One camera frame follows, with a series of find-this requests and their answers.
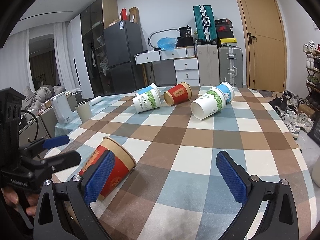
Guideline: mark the white green paper cup left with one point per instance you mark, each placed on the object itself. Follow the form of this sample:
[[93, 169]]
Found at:
[[147, 101]]

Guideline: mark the white green paper cup right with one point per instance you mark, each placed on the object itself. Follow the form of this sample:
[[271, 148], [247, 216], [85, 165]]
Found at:
[[208, 103]]

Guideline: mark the white paper roll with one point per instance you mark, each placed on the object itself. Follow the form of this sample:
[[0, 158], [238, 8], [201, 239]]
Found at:
[[96, 100]]

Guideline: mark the blue plastic bag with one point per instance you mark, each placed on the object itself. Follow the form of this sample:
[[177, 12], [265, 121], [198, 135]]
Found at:
[[167, 43]]

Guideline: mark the person's left hand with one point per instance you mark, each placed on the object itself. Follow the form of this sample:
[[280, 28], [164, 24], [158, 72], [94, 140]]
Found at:
[[11, 198]]

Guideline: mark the pile of shoes on floor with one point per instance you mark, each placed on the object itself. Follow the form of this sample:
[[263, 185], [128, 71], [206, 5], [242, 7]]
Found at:
[[286, 106]]

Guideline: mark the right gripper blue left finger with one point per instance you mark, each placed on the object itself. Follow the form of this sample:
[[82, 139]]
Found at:
[[63, 210]]

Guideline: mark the silver aluminium suitcase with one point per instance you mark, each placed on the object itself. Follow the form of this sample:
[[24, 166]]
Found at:
[[231, 66]]

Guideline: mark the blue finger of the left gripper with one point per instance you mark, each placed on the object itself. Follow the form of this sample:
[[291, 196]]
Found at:
[[42, 144], [60, 162]]

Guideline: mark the white blue paper cup right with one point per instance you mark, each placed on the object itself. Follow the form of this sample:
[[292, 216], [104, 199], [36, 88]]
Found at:
[[227, 90]]

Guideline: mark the sofa with clothes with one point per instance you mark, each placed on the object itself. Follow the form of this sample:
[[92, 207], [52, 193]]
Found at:
[[39, 102]]

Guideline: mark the white blue paper cup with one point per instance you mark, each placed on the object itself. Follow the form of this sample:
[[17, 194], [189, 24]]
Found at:
[[227, 90], [148, 88]]

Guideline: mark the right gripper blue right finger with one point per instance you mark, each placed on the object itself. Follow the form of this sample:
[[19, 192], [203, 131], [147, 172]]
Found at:
[[280, 219]]

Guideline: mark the black refrigerator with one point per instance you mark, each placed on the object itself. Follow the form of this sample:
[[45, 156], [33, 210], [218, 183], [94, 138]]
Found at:
[[122, 42]]

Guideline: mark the white green paper cup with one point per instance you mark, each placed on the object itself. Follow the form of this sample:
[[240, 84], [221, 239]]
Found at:
[[147, 101], [208, 103]]

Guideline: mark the checkered tablecloth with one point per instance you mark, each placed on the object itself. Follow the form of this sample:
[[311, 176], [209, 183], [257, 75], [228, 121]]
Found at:
[[176, 190]]

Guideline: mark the white drawer desk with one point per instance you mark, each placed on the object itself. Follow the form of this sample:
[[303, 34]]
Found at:
[[170, 67]]

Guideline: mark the white curtain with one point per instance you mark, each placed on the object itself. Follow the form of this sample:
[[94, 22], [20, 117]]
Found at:
[[35, 57]]

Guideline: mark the teal suitcase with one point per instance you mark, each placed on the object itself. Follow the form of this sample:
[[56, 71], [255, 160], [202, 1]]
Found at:
[[205, 24]]

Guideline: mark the dark glass cabinet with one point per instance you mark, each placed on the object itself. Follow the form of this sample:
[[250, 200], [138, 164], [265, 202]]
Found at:
[[94, 20]]

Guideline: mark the wooden door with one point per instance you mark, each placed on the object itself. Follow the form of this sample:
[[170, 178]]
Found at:
[[265, 45]]

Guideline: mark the beige steel tumbler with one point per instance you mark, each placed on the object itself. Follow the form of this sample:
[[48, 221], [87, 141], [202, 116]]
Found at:
[[84, 111]]

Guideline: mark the white blue paper cup left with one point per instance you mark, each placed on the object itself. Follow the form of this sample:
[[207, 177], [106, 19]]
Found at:
[[148, 88]]

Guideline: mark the white electric kettle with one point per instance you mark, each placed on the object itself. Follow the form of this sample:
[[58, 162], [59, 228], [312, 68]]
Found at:
[[62, 109]]

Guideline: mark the shoe rack with shoes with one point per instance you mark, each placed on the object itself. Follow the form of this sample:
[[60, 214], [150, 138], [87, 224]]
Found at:
[[311, 51]]

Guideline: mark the stack of shoe boxes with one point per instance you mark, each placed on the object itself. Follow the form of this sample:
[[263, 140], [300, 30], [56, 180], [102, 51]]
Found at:
[[225, 36]]

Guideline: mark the red paper cup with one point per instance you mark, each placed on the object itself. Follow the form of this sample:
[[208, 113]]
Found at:
[[178, 94], [117, 162]]

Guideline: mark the black bag on desk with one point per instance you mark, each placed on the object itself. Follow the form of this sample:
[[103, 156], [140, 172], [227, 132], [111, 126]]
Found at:
[[185, 39]]

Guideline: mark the beige suitcase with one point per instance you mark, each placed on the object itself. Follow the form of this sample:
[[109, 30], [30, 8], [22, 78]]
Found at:
[[208, 60]]

